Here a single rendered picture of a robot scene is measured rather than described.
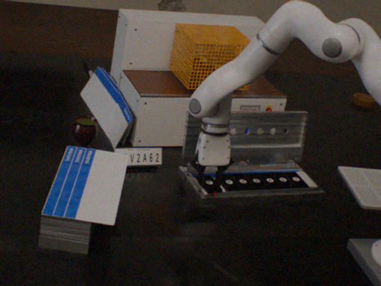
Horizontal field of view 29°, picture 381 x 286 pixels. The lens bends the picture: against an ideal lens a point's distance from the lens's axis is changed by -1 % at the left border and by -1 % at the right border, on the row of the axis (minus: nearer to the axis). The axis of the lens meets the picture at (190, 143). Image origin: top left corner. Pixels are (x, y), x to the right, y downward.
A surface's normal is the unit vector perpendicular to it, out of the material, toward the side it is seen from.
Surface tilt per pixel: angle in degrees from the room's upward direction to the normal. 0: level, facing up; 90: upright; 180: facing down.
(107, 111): 63
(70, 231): 90
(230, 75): 46
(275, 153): 81
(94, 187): 0
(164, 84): 0
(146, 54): 90
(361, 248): 1
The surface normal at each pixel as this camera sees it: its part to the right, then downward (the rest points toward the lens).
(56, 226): -0.02, 0.44
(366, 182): 0.17, -0.89
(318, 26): -0.78, -0.37
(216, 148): 0.38, 0.27
